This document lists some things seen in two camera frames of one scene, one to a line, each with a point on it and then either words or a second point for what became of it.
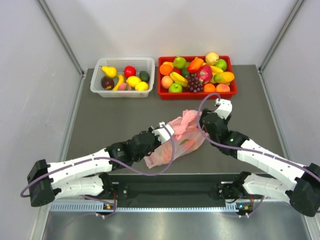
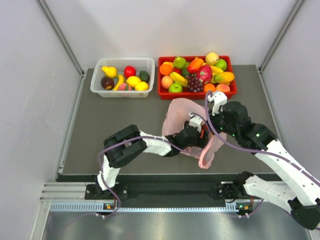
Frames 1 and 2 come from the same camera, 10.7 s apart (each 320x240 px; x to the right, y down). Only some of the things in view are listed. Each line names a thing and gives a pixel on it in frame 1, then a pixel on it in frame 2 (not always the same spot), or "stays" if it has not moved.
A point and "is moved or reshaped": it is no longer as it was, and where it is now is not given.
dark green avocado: [144, 76] stays
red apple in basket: [129, 71] stays
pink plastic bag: [188, 137] is moved or reshaped
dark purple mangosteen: [107, 82] stays
